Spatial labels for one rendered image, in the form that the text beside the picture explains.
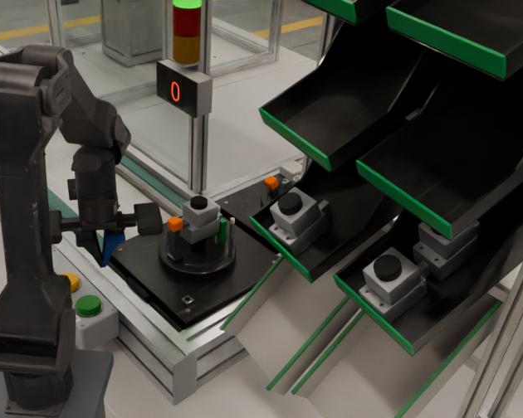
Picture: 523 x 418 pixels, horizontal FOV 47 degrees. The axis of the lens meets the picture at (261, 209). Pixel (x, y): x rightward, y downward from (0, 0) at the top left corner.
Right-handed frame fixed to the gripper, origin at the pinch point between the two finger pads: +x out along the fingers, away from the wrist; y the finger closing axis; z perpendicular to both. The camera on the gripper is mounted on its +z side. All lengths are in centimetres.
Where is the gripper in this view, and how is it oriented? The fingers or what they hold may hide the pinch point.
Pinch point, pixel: (101, 249)
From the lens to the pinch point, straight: 98.1
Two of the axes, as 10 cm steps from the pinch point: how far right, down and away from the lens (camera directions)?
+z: -2.7, -5.6, 7.8
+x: -0.8, 8.2, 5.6
